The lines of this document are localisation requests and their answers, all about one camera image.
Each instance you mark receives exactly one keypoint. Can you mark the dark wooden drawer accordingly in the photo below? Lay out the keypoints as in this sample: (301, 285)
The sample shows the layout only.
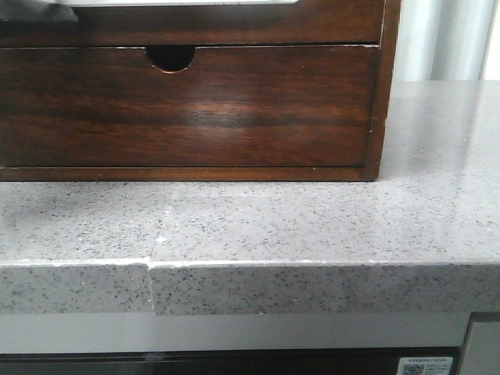
(306, 105)

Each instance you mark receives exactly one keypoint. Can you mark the dark wooden drawer cabinet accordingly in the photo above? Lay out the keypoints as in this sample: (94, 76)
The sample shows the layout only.
(171, 30)

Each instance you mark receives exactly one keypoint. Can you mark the white QR code sticker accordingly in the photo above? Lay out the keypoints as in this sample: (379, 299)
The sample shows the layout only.
(441, 365)

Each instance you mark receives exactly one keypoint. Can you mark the black built-in appliance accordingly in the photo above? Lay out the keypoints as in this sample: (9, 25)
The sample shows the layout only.
(273, 361)

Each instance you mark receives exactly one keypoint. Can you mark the dark object at cabinet top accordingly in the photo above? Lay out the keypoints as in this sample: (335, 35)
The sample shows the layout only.
(36, 12)

